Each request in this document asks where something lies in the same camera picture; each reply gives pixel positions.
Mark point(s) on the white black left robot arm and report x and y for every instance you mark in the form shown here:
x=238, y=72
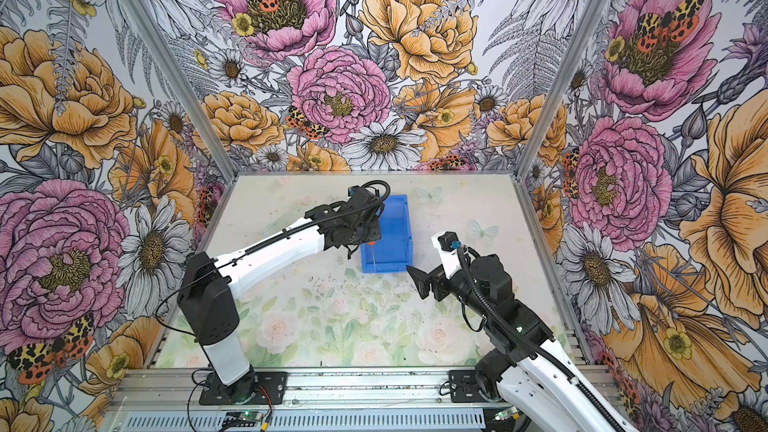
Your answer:
x=212, y=285

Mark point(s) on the red handled screwdriver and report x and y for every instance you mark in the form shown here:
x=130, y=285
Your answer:
x=372, y=256

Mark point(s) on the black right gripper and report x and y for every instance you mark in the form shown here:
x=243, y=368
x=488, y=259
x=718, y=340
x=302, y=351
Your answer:
x=422, y=285

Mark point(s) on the blue plastic bin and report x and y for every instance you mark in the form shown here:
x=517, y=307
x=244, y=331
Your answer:
x=394, y=250

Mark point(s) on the vertical aluminium corner post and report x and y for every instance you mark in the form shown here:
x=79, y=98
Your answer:
x=583, y=32

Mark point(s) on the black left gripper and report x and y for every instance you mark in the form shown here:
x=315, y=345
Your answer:
x=374, y=233

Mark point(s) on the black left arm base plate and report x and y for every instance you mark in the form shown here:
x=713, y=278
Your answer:
x=255, y=388

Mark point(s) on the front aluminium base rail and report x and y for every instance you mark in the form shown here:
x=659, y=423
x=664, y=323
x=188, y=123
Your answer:
x=164, y=390

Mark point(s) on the left aluminium corner post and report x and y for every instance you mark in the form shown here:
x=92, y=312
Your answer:
x=154, y=39

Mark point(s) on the aluminium table edge rail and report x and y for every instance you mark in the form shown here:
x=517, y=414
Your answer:
x=563, y=308

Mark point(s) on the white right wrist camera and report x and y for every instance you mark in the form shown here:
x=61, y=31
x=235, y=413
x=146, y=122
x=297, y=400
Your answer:
x=447, y=244

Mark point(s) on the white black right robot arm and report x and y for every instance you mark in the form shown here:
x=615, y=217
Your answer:
x=527, y=367

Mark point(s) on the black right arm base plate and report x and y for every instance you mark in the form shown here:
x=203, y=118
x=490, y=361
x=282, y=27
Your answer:
x=471, y=386

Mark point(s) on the white slotted cable duct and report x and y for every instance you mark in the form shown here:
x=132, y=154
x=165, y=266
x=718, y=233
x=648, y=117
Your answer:
x=457, y=419

